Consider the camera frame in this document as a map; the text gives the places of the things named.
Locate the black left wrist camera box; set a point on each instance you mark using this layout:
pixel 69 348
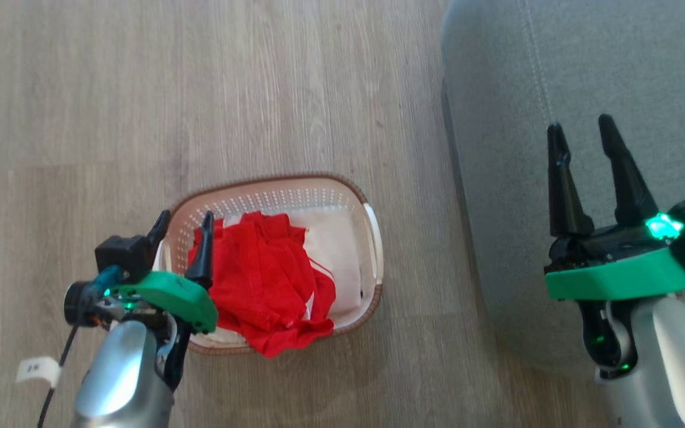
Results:
pixel 121 255

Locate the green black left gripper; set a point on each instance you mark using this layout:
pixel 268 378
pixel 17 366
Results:
pixel 182 297

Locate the red garment with white stripes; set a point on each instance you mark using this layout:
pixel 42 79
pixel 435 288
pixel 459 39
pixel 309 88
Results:
pixel 259 279

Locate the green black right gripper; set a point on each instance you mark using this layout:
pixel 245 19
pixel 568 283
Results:
pixel 610 273

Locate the grey fabric sofa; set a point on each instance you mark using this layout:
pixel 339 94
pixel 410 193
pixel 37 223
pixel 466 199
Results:
pixel 556 59

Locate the cream perforated laundry basket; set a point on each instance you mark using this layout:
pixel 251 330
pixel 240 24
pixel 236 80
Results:
pixel 295 193

